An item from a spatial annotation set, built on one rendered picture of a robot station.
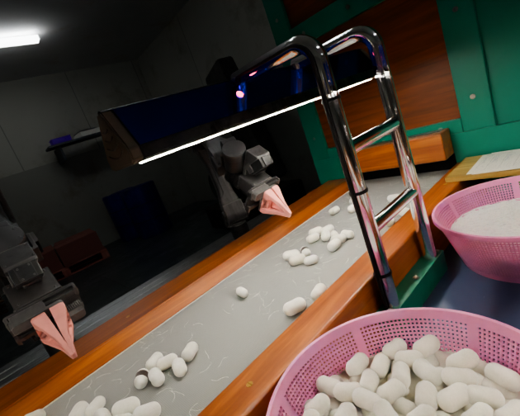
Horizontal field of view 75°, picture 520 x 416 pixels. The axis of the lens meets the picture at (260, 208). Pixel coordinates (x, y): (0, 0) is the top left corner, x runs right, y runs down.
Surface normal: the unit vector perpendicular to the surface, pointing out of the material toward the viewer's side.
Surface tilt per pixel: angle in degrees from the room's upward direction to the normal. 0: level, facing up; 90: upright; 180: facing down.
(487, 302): 0
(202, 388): 0
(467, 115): 90
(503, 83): 90
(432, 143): 90
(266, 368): 0
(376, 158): 90
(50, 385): 45
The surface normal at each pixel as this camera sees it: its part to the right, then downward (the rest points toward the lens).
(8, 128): 0.62, -0.04
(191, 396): -0.34, -0.91
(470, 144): -0.69, 0.41
